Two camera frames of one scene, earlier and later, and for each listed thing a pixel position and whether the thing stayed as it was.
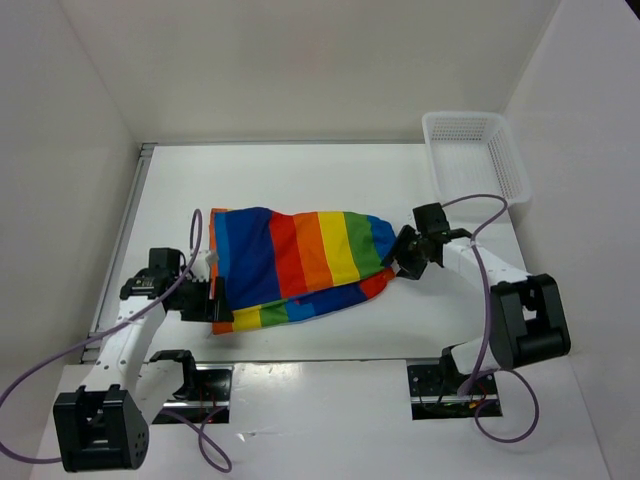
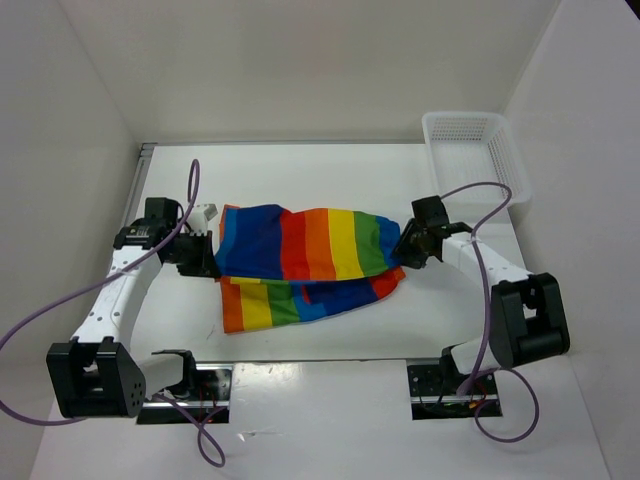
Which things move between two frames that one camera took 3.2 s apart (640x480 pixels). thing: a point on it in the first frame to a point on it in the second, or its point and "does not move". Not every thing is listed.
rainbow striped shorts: (282, 268) does not move
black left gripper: (216, 310) to (206, 250)
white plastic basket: (474, 153) does not move
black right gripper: (405, 235) does not move
